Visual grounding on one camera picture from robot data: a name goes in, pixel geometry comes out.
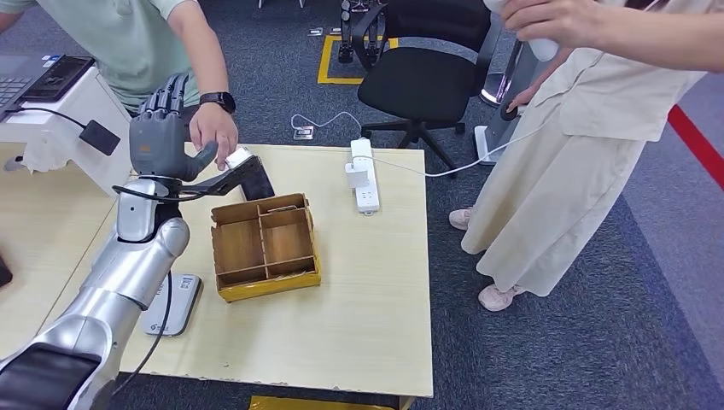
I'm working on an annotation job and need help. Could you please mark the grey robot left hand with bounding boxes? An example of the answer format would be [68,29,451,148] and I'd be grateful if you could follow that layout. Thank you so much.
[128,72,220,184]

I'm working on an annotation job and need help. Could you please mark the person's left hand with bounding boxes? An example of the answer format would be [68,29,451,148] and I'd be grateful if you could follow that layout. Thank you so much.
[499,0,604,50]
[189,104,240,172]

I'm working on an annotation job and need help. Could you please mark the person's right hand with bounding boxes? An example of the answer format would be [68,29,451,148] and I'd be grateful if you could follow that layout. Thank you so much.
[505,87,535,114]

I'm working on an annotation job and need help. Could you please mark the white handheld controller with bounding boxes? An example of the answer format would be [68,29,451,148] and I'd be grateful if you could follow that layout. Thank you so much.
[483,0,561,63]

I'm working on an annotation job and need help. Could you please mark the wooden compartment box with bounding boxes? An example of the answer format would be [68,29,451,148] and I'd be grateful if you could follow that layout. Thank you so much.
[210,192,323,304]

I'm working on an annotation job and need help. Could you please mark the person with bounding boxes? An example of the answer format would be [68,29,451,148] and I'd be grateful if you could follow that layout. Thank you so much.
[0,0,240,172]
[448,0,724,313]

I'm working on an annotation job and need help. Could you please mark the grey card reader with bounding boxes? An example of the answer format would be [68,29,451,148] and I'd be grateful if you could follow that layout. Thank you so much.
[138,273,203,338]

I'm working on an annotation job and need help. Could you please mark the black wristwatch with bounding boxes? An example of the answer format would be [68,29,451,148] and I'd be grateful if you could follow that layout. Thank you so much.
[199,91,237,114]

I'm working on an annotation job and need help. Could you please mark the grey kiosk stand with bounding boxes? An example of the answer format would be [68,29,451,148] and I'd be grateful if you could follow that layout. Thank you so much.
[474,33,544,165]

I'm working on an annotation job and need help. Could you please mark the black adapter box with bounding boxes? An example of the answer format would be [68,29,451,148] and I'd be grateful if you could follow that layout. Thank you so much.
[78,119,122,157]

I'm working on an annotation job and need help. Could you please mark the white desk riser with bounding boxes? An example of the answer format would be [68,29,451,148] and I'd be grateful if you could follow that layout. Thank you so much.
[0,65,134,196]

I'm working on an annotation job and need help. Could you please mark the black office chair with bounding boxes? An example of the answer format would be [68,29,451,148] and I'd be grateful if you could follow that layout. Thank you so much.
[353,0,502,179]

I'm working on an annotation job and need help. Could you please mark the white crumpled plastic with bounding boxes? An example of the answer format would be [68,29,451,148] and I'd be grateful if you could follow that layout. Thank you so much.
[20,138,73,173]

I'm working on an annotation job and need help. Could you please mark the black smartphone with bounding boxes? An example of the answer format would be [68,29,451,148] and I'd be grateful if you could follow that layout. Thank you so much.
[22,55,97,103]

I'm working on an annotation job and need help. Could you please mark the yellow floor tape square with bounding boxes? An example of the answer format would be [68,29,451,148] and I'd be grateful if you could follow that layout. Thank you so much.
[318,35,400,87]

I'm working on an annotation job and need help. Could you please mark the pink shoe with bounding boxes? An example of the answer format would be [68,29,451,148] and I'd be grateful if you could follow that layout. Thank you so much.
[477,283,524,313]
[448,207,476,232]

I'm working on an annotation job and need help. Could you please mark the white charger plug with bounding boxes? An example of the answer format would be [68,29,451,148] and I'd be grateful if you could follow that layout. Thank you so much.
[345,161,372,190]

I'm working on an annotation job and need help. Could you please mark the grey laptop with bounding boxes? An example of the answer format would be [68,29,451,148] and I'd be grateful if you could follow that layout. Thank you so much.
[0,53,63,120]

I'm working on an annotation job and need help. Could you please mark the black robot legs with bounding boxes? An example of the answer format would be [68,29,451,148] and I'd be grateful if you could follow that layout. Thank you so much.
[338,0,391,72]

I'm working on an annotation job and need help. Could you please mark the white power strip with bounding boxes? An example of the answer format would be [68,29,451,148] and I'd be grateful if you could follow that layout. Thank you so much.
[350,138,382,217]

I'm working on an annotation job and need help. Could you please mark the yellow board under table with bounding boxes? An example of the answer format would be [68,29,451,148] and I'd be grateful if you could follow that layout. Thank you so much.
[249,395,397,410]

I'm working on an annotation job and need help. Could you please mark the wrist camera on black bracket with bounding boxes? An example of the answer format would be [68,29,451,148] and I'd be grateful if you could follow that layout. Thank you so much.
[175,147,267,199]

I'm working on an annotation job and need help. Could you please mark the white floor cable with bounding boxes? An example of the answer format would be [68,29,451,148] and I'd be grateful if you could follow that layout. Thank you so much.
[289,111,364,139]

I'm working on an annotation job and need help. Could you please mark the white charger cable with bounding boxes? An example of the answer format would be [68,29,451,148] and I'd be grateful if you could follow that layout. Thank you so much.
[361,121,547,179]

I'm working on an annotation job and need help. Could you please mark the black adapter cable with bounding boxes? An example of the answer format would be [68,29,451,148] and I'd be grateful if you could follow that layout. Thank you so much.
[6,103,87,130]

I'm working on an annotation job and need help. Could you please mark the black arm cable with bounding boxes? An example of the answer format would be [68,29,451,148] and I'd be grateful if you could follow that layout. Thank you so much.
[110,270,173,397]

